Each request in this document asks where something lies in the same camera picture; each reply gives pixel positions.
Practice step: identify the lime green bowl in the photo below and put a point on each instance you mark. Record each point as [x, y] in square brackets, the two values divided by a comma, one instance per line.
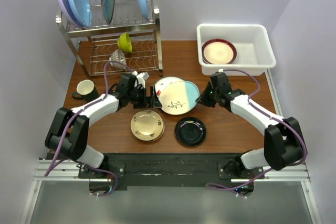
[124, 43]

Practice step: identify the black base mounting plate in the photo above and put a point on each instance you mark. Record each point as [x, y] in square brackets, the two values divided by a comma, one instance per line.
[176, 170]

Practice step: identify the steel dish rack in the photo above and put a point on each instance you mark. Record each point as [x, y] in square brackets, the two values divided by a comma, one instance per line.
[93, 46]

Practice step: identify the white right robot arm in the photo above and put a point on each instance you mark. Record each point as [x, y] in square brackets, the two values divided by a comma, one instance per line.
[283, 140]

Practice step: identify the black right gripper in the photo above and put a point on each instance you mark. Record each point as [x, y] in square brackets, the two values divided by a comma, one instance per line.
[203, 99]

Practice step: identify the purple plate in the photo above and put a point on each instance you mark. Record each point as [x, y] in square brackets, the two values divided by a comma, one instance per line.
[61, 1]

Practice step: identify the white plastic bin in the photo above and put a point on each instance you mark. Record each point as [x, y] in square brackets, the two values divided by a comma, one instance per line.
[254, 52]

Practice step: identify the white floral bottom plate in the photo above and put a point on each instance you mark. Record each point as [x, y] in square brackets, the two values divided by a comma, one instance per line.
[161, 84]

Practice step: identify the red rimmed cream plate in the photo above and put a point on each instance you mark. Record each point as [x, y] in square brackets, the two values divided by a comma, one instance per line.
[219, 52]

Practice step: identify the cream yellow small plate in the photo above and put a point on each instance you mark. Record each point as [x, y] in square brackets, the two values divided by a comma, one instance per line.
[143, 116]

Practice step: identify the cream and teal plate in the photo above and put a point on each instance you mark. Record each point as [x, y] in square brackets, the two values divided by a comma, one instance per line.
[179, 97]

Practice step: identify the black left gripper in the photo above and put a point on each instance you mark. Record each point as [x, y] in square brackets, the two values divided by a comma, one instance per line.
[150, 102]

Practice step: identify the black small plate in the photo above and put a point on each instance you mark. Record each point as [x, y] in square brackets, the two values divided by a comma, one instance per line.
[190, 131]

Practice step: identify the red patterned white bowl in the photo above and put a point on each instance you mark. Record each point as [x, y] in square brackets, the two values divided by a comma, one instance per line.
[118, 60]

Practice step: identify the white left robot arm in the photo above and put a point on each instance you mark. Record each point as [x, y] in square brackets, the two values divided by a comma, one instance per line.
[68, 133]

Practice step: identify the light blue plate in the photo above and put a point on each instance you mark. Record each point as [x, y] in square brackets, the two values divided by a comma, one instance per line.
[82, 12]

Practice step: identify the dark green mug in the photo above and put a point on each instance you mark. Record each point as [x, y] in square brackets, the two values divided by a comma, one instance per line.
[85, 90]

